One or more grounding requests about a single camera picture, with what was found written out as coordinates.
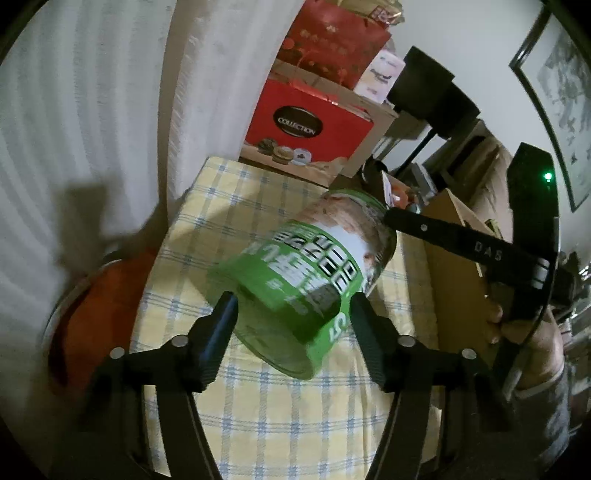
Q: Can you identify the white curtain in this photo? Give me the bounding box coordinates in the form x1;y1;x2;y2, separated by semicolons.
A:
0;0;315;370

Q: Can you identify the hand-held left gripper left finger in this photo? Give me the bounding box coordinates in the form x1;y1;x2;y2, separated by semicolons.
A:
81;291;241;480

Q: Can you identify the brown cardboard box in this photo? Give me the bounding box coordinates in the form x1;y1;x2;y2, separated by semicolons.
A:
418;189;513;356

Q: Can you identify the yellow checked tablecloth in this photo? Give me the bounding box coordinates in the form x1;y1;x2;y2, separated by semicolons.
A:
129;157;451;480

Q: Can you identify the brown sofa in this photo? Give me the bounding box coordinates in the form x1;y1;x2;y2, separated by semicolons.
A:
434;120;522;232

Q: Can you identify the gold snack bag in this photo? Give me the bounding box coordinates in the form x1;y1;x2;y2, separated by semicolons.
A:
337;0;404;24

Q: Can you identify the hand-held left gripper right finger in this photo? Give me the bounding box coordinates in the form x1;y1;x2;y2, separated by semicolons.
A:
351;293;518;480

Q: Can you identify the white printed packet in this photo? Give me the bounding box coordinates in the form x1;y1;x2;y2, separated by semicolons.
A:
382;172;409;208

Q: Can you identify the small white printed box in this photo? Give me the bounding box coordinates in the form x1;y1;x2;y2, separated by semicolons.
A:
355;51;407;102

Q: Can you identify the orange stool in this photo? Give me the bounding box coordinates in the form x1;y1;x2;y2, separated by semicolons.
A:
48;249;160;402

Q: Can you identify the black speaker on stand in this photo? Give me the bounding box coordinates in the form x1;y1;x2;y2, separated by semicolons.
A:
392;83;481;176
369;45;455;162

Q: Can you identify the framed wall picture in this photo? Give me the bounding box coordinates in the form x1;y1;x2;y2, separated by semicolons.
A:
509;7;591;213

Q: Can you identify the brown cardboard carton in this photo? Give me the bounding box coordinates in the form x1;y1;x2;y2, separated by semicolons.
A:
270;60;400;178

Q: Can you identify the red paper gift bag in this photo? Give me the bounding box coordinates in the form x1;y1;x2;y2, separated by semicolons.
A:
277;0;392;90

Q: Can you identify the person's right hand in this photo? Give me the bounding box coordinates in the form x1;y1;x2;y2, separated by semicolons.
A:
485;302;566;374

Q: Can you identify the red biscuit gift box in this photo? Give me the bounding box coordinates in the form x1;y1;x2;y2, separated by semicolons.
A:
240;78;375;178

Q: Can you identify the person's right forearm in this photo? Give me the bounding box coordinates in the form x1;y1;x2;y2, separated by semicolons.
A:
510;362;573;462

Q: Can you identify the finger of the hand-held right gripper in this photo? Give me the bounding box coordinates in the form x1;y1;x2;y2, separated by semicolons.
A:
361;157;394;204
382;208;552;289

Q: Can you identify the green labelled tin can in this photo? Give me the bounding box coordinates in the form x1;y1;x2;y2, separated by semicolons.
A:
208;187;399;380

